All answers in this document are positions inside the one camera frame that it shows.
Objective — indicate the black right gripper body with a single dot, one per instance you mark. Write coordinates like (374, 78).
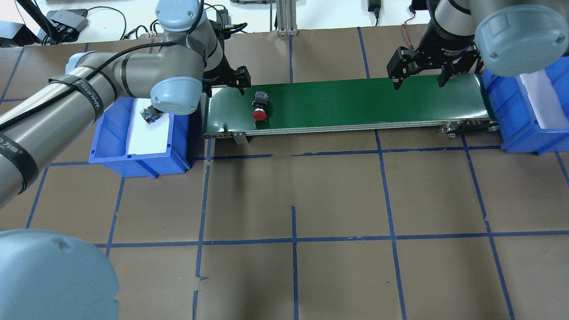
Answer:
(438, 46)

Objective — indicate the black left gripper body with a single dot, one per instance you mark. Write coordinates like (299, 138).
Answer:
(221, 71)

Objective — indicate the green conveyor belt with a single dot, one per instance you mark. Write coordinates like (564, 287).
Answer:
(460, 107)

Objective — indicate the white foam pad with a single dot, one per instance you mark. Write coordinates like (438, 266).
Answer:
(143, 139)
(544, 101)

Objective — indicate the right blue plastic bin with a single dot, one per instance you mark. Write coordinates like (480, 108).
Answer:
(518, 126)

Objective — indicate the left blue plastic bin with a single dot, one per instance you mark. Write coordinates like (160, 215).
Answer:
(109, 144)

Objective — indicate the blue plastic bin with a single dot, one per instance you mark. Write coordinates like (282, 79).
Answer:
(518, 126)
(109, 144)

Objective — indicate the aluminium profile post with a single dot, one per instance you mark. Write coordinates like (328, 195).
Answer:
(286, 16)

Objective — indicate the white foam pad left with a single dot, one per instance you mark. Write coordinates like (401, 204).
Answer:
(143, 139)

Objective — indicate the red mushroom push button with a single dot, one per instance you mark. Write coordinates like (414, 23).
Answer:
(259, 104)

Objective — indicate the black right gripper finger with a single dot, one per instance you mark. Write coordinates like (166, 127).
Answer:
(450, 70)
(401, 66)

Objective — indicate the yellow mushroom push button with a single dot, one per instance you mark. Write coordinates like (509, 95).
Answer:
(151, 114)

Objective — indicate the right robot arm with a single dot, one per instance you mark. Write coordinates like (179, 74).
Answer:
(506, 37)

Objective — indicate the white foam pad right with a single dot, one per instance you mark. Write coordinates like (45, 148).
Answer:
(544, 101)

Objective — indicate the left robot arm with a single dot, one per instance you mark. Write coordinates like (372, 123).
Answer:
(46, 275)

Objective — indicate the black power adapter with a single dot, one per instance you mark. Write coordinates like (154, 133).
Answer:
(222, 18)

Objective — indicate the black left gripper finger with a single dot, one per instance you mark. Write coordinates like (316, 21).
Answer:
(242, 79)
(207, 87)

